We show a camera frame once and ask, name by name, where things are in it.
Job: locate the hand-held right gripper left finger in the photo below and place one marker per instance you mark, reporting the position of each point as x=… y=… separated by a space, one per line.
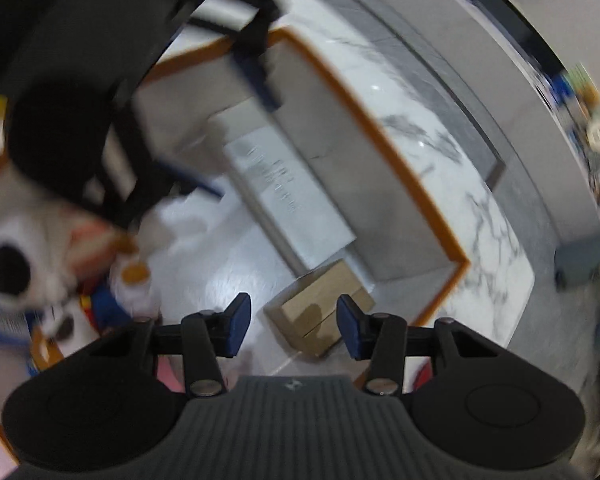
x=240 y=321

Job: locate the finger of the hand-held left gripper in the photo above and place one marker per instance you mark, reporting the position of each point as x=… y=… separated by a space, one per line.
x=260 y=65
x=190 y=176

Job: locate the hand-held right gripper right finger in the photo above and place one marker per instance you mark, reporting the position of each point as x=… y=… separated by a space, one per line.
x=351 y=331

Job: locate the gold box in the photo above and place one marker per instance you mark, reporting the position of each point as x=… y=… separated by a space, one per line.
x=307 y=306

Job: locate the panda plush toy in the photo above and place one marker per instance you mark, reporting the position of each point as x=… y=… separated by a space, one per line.
x=30 y=225

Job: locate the white printed box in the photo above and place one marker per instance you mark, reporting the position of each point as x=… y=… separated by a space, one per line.
x=290 y=195

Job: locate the orange cardboard box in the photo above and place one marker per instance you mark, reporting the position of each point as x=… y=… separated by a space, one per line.
x=410 y=240

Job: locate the blue label card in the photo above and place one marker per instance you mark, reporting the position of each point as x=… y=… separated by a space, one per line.
x=5 y=321

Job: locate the marble television console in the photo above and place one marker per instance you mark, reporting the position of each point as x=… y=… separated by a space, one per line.
x=505 y=60

